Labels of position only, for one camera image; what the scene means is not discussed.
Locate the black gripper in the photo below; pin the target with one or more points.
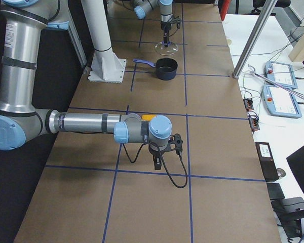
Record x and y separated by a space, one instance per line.
154 152
165 27

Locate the glass pot lid blue knob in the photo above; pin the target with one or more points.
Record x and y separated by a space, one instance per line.
166 49

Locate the yellow plastic corn cob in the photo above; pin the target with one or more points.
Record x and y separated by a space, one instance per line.
148 117

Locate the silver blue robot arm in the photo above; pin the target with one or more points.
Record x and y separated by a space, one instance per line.
143 8
20 122

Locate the dark blue saucepan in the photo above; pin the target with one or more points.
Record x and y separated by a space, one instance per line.
165 68

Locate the white column with base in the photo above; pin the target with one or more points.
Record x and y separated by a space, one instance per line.
106 66

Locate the lower orange connector board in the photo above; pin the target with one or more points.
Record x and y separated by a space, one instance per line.
253 119

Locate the orange connector board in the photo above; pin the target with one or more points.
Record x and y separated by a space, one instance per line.
253 119
248 103

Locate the upper orange connector board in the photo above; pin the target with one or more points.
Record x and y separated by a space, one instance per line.
248 103

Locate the black box with label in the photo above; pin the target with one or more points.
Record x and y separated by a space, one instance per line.
266 160

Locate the upper teach pendant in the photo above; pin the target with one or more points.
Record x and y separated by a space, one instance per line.
281 73

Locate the teach pendant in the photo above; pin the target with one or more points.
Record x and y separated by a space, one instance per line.
280 102
281 73

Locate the small metal round knob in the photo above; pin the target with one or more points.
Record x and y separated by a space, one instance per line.
281 173

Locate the lower teach pendant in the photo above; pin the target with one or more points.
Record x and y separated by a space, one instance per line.
280 102

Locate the black monitor stand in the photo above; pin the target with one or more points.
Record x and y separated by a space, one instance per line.
290 212

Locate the metal rod with hook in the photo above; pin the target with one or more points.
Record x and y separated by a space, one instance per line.
253 72

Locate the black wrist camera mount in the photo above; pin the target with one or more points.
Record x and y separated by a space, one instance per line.
177 21
175 144

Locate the aluminium frame post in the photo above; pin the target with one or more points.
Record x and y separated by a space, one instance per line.
257 29

